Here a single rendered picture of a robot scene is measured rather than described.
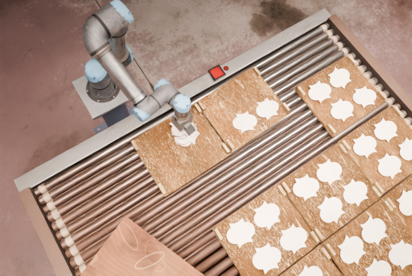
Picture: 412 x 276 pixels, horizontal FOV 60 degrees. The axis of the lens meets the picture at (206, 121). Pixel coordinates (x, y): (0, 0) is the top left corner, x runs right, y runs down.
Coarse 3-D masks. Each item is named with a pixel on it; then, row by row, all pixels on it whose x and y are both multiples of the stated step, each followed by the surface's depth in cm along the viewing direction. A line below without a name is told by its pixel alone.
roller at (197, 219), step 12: (324, 132) 199; (312, 144) 196; (288, 156) 192; (276, 168) 190; (252, 180) 186; (240, 192) 184; (216, 204) 181; (204, 216) 179; (180, 228) 176; (168, 240) 173
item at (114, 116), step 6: (78, 78) 206; (120, 108) 220; (126, 108) 235; (132, 108) 293; (108, 114) 219; (114, 114) 221; (120, 114) 226; (126, 114) 236; (108, 120) 230; (114, 120) 229; (120, 120) 233; (96, 126) 286; (102, 126) 286; (108, 126) 247; (96, 132) 284
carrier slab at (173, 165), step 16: (192, 112) 196; (160, 128) 191; (208, 128) 193; (144, 144) 188; (160, 144) 188; (176, 144) 189; (192, 144) 189; (208, 144) 190; (144, 160) 185; (160, 160) 185; (176, 160) 186; (192, 160) 186; (208, 160) 187; (160, 176) 182; (176, 176) 183; (192, 176) 183
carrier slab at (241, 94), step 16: (240, 80) 205; (256, 80) 205; (208, 96) 200; (224, 96) 201; (240, 96) 201; (256, 96) 202; (272, 96) 203; (208, 112) 197; (224, 112) 197; (240, 112) 198; (288, 112) 200; (224, 128) 194; (256, 128) 195; (240, 144) 191
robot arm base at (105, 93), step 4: (112, 80) 198; (112, 84) 199; (92, 88) 195; (104, 88) 193; (108, 88) 196; (112, 88) 198; (92, 92) 198; (96, 92) 195; (100, 92) 195; (104, 92) 196; (108, 92) 197; (112, 92) 200; (96, 96) 198; (100, 96) 199; (104, 96) 198; (108, 96) 199
